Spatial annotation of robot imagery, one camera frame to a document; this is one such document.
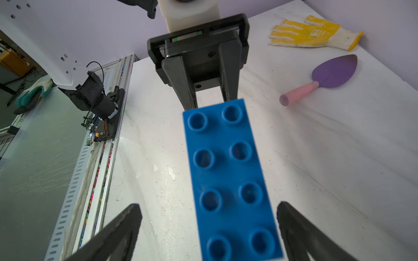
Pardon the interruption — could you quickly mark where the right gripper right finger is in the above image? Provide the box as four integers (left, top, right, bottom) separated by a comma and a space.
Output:
276, 201, 355, 261

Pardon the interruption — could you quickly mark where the dark blue lego brick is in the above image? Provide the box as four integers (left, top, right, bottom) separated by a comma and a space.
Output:
183, 99, 284, 261

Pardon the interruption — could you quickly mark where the purple garden trowel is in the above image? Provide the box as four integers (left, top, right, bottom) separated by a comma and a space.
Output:
279, 54, 358, 107

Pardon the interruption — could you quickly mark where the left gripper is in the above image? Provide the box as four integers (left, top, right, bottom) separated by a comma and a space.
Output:
147, 14, 250, 111

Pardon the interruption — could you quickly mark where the green white glove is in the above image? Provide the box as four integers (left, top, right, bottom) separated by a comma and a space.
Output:
13, 75, 54, 115

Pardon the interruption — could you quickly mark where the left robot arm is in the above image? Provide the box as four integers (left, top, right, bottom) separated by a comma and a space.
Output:
1, 1, 250, 120

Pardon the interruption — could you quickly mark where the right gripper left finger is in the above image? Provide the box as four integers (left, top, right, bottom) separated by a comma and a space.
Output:
67, 203, 143, 261

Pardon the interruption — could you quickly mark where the yellow work glove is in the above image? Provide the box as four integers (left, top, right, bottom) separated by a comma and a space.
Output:
269, 15, 364, 51

